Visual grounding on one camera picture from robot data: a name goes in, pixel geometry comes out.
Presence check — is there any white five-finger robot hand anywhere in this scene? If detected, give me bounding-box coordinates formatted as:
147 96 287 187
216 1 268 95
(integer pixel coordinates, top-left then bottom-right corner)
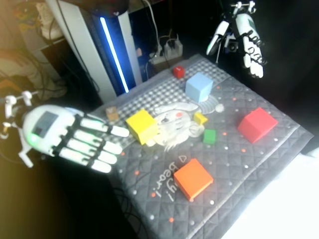
21 104 130 174
206 12 268 79

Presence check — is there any light blue cube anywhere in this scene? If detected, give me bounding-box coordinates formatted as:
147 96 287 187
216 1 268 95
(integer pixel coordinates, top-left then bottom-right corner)
185 72 214 103

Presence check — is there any large yellow cube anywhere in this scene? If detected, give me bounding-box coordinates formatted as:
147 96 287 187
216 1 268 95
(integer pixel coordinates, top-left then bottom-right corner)
125 109 160 146

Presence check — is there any large red cube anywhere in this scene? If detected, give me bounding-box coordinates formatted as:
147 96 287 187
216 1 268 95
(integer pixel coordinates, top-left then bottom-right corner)
237 107 279 144

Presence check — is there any small yellow half-round block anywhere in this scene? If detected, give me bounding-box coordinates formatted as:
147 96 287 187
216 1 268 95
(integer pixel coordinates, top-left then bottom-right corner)
193 112 208 126

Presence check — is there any large orange cube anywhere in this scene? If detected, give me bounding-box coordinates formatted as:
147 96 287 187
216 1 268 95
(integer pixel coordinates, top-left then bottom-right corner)
173 158 214 202

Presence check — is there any small wooden letter cube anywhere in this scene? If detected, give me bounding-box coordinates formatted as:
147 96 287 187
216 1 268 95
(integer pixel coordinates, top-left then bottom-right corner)
105 106 120 122

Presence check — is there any white power strip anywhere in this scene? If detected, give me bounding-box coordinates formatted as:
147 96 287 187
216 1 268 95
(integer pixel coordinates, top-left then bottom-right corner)
149 39 184 66

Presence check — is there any small red number cube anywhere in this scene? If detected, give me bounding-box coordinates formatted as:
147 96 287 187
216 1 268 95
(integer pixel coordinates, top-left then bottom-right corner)
172 66 186 79

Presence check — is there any white tower with blue light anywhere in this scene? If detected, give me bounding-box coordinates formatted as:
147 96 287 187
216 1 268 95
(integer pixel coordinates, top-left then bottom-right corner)
46 0 143 103

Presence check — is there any small green cube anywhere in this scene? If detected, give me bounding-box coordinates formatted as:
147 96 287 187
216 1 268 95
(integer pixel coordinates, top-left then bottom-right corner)
202 128 217 145

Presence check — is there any grey quilt with printed bear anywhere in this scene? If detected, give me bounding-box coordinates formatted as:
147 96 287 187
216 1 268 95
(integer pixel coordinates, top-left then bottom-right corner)
91 53 315 239

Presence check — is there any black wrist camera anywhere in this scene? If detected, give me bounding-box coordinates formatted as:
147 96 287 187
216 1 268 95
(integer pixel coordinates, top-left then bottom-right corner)
224 37 240 53

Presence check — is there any white cable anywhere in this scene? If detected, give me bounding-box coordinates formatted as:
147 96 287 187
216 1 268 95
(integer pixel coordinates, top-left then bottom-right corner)
144 0 160 52

